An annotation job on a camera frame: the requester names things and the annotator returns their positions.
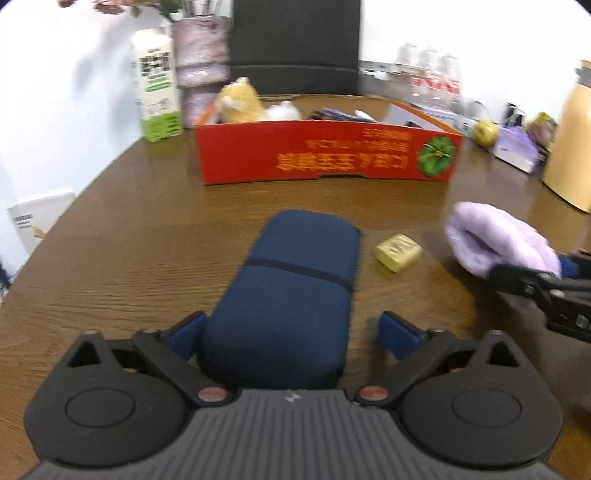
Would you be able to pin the purple gift box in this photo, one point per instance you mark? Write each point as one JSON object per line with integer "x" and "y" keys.
{"x": 515, "y": 147}

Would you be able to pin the yellow thermos jug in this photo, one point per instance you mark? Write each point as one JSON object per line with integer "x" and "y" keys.
{"x": 567, "y": 170}

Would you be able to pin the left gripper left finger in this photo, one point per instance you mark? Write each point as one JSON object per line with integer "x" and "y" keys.
{"x": 167, "y": 354}

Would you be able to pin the purple fluffy towel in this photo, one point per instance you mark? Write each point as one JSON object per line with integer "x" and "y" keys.
{"x": 483, "y": 236}

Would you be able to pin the navy blue pouch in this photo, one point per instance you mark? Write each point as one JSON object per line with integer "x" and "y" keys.
{"x": 283, "y": 323}

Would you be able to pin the yellow green apple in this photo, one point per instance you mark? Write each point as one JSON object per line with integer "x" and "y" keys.
{"x": 485, "y": 133}

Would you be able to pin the black paper bag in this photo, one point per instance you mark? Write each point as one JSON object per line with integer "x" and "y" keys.
{"x": 296, "y": 46}

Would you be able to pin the small yellow block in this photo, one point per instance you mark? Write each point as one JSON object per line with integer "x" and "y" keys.
{"x": 398, "y": 252}

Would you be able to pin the yellow white plush toy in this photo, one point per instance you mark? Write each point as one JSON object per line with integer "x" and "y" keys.
{"x": 239, "y": 102}

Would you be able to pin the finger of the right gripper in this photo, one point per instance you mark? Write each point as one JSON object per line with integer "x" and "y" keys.
{"x": 522, "y": 281}
{"x": 575, "y": 265}

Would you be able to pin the white booklet on floor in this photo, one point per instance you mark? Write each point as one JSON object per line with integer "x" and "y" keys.
{"x": 33, "y": 220}

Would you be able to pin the purple woven pouch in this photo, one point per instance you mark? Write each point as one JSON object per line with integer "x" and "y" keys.
{"x": 329, "y": 114}

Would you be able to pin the white green milk carton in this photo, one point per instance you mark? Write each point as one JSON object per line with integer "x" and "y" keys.
{"x": 154, "y": 84}

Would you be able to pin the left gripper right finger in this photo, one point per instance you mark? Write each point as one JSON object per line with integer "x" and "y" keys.
{"x": 419, "y": 354}

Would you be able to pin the pink mottled vase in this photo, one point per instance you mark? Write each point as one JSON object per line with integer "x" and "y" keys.
{"x": 202, "y": 62}

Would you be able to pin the red cardboard box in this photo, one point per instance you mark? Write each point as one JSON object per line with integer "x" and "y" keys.
{"x": 405, "y": 143}

